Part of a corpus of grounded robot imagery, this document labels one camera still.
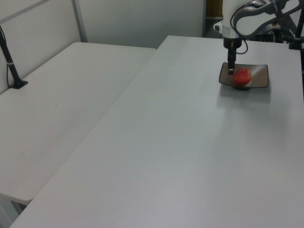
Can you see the black tripod stand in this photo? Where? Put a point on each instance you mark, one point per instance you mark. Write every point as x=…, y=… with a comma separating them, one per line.
x=297, y=38

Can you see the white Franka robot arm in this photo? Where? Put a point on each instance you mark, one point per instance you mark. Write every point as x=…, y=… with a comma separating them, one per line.
x=247, y=23

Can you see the brown square ceramic plate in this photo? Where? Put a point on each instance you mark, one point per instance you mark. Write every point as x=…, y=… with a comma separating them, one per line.
x=260, y=76

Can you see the red apple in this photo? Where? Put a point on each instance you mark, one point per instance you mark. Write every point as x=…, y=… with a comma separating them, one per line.
x=242, y=76

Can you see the dark background equipment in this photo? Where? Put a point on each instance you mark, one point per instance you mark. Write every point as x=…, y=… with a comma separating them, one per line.
x=273, y=33

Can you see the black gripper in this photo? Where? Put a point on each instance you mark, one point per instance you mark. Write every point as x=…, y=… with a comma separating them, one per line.
x=232, y=43

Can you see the black camera pole with base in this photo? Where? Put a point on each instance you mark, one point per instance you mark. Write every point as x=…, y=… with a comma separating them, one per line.
x=10, y=66

